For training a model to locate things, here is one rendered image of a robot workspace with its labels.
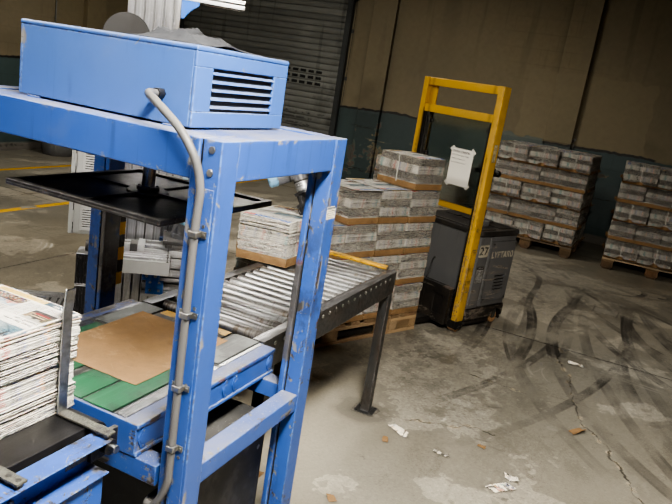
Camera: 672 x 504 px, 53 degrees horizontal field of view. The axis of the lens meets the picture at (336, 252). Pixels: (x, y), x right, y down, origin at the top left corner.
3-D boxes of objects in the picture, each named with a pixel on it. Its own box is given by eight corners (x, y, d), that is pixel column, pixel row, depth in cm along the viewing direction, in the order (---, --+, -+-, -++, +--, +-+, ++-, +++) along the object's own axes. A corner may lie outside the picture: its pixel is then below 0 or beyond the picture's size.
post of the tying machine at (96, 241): (86, 466, 286) (113, 92, 248) (102, 474, 283) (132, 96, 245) (70, 475, 278) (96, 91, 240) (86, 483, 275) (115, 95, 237)
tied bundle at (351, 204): (308, 211, 461) (313, 178, 455) (339, 211, 481) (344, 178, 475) (346, 226, 435) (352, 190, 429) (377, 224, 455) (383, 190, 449)
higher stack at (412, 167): (352, 315, 522) (380, 148, 490) (379, 311, 542) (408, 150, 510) (387, 334, 495) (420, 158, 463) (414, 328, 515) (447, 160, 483)
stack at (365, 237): (223, 336, 444) (238, 212, 423) (352, 315, 522) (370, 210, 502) (258, 359, 416) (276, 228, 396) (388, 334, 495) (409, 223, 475)
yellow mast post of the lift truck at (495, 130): (446, 317, 522) (494, 85, 479) (453, 316, 528) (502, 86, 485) (455, 321, 516) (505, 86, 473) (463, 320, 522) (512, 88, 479)
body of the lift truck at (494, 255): (397, 300, 578) (414, 208, 559) (438, 294, 615) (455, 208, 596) (461, 329, 530) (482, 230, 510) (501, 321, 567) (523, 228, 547)
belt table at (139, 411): (129, 321, 263) (131, 296, 261) (272, 372, 239) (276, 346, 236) (-36, 379, 201) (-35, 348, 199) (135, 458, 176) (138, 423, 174)
